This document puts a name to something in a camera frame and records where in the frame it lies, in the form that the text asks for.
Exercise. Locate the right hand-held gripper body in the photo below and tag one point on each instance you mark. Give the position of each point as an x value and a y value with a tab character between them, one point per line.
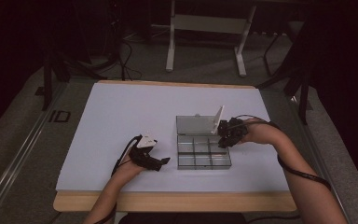
237	130

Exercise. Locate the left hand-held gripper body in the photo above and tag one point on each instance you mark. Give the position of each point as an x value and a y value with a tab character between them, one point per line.
144	149

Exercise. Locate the clear plastic compartment box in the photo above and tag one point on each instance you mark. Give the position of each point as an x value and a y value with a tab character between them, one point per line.
203	152

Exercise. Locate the person's right hand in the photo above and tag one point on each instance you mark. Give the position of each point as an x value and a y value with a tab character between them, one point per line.
262	133

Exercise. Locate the person's left hand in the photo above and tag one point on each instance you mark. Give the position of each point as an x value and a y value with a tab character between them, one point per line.
130	170

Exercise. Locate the white paper sheet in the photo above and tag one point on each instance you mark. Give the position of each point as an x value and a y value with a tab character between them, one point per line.
130	109

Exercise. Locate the black tripod stand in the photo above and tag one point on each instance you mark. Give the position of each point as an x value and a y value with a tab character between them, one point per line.
47	81
303	93

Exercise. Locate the aluminium floor rail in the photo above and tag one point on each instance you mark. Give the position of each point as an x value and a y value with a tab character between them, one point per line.
320	155
18	152

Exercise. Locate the white metal desk frame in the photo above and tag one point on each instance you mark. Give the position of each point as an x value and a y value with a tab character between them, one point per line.
209	24

